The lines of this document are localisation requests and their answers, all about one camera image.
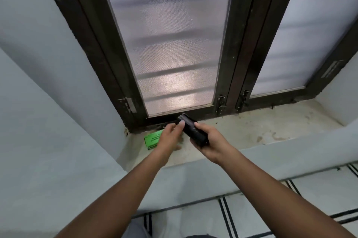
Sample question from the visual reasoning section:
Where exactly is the person's left forearm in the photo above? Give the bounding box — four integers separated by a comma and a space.
54, 154, 168, 238

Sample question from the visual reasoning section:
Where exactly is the green bag box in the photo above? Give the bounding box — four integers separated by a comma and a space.
144, 130, 166, 151

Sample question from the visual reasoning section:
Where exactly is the person's right hand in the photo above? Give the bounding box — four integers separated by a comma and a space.
190, 122, 238, 166

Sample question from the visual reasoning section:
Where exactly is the dark metal window latch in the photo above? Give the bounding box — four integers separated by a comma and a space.
215, 94, 226, 114
237, 90, 250, 112

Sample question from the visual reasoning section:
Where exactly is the black trash bag roll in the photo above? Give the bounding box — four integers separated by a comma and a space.
176, 113, 210, 147

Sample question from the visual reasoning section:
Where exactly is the dark brown window frame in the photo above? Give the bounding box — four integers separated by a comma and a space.
35, 0, 358, 135

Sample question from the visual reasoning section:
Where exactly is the metal window hinge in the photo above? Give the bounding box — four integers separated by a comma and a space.
117, 97, 138, 114
321, 60, 345, 79

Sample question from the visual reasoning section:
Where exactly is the frosted glass window pane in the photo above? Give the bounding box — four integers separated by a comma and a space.
95, 0, 237, 118
249, 0, 358, 98

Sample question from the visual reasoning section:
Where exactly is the pale stone window sill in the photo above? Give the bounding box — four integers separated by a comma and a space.
117, 98, 346, 173

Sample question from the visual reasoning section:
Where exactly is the person's left hand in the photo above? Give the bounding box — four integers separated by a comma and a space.
154, 121, 186, 163

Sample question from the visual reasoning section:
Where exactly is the person's right forearm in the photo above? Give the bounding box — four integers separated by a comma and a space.
221, 151, 356, 238

